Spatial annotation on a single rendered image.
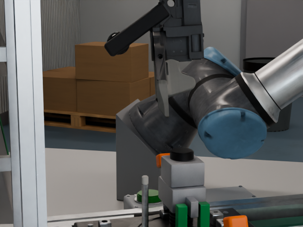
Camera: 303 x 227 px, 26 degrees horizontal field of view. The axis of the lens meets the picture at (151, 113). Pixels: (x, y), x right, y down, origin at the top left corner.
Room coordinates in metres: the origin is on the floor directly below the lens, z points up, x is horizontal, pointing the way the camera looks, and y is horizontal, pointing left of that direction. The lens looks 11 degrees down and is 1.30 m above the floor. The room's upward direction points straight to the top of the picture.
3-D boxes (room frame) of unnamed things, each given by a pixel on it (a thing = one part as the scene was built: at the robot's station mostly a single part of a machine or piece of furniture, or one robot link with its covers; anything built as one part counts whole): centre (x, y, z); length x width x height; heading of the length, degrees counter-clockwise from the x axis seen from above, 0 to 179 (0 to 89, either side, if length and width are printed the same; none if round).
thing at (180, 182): (0.78, -0.04, 1.06); 0.08 x 0.04 x 0.07; 15
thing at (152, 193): (1.00, 0.00, 0.96); 0.04 x 0.04 x 0.02
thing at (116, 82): (6.29, 0.53, 0.39); 1.33 x 1.02 x 0.78; 75
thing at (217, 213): (0.82, -0.08, 1.00); 0.02 x 0.01 x 0.02; 15
